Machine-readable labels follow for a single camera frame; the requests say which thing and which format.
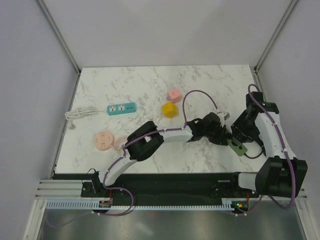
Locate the white cable duct rail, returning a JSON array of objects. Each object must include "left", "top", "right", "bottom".
[{"left": 45, "top": 198, "right": 249, "bottom": 213}]

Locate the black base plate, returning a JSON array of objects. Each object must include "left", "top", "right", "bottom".
[{"left": 79, "top": 171, "right": 258, "bottom": 201}]

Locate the black power strip cable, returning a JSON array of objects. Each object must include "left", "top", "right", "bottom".
[{"left": 243, "top": 142, "right": 267, "bottom": 160}]

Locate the green power strip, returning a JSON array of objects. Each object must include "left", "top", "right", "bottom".
[{"left": 227, "top": 138, "right": 248, "bottom": 157}]

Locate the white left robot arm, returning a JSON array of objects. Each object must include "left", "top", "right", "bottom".
[{"left": 91, "top": 111, "right": 232, "bottom": 197}]

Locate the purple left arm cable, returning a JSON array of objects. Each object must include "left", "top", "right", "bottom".
[{"left": 102, "top": 89, "right": 218, "bottom": 217}]

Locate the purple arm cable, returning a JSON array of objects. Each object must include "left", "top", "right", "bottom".
[
  {"left": 102, "top": 89, "right": 218, "bottom": 217},
  {"left": 232, "top": 83, "right": 300, "bottom": 218}
]

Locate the teal power strip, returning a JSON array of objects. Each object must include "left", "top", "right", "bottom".
[{"left": 106, "top": 102, "right": 137, "bottom": 116}]

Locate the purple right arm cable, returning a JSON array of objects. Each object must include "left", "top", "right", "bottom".
[{"left": 232, "top": 83, "right": 300, "bottom": 218}]

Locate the white power strip cable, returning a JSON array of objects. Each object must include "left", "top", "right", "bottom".
[{"left": 64, "top": 106, "right": 108, "bottom": 131}]

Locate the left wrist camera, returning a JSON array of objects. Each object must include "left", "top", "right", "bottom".
[{"left": 216, "top": 111, "right": 230, "bottom": 127}]

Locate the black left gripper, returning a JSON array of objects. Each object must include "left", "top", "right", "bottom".
[{"left": 203, "top": 124, "right": 227, "bottom": 147}]

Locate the pink coiled cable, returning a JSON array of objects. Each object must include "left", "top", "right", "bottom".
[{"left": 112, "top": 136, "right": 130, "bottom": 153}]

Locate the yellow cube plug adapter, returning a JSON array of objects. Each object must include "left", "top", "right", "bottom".
[{"left": 161, "top": 102, "right": 178, "bottom": 118}]

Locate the pink cube plug adapter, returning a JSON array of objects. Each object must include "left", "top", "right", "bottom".
[{"left": 166, "top": 88, "right": 182, "bottom": 104}]

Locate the pink round power socket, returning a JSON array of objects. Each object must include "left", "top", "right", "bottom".
[{"left": 93, "top": 131, "right": 115, "bottom": 151}]

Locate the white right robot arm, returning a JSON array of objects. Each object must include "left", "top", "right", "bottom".
[{"left": 229, "top": 91, "right": 308, "bottom": 198}]

